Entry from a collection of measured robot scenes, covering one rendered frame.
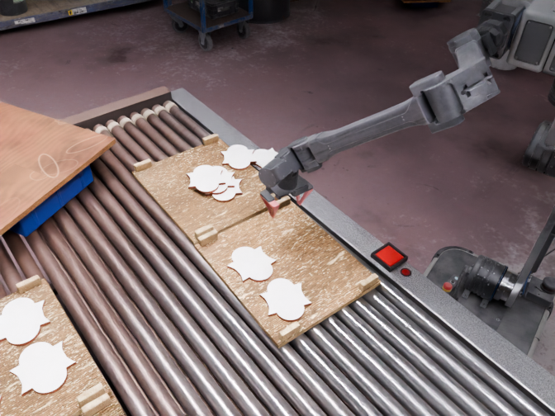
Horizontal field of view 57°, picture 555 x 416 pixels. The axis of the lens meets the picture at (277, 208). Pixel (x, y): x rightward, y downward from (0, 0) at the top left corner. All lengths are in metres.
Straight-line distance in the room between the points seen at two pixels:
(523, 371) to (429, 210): 1.86
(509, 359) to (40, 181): 1.37
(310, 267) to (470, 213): 1.91
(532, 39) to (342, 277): 0.81
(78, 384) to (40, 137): 0.88
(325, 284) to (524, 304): 1.28
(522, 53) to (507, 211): 1.85
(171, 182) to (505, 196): 2.28
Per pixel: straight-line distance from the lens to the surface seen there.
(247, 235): 1.52
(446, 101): 1.08
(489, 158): 3.73
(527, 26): 1.56
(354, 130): 1.18
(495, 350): 1.43
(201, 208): 1.61
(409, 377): 1.31
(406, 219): 3.05
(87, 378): 1.30
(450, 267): 2.52
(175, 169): 1.78
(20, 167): 1.75
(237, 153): 1.81
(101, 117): 2.10
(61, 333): 1.39
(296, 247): 1.49
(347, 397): 1.26
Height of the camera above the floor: 2.01
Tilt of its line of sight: 42 degrees down
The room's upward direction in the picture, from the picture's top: 2 degrees clockwise
